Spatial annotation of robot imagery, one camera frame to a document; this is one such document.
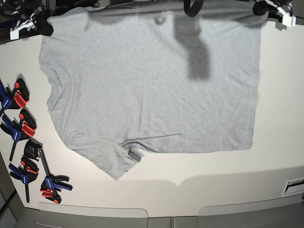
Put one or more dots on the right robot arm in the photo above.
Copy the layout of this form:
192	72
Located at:
10	10

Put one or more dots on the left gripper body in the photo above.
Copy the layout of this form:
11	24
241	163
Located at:
278	7

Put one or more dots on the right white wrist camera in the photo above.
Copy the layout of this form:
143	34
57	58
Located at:
14	33

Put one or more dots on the top blue red bar clamp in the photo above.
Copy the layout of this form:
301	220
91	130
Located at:
15	98

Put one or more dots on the blue red bar clamp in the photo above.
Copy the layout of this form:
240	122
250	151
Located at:
27	172
15	98
23	130

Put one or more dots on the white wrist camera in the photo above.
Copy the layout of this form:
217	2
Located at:
14	33
289	21

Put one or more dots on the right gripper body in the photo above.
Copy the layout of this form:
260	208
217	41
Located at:
31	19

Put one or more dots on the grey T-shirt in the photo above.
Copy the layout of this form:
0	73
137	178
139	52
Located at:
146	76

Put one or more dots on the long black blue bar clamp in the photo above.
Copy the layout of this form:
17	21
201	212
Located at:
52	184

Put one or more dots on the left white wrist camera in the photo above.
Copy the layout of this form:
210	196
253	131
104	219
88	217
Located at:
289	21

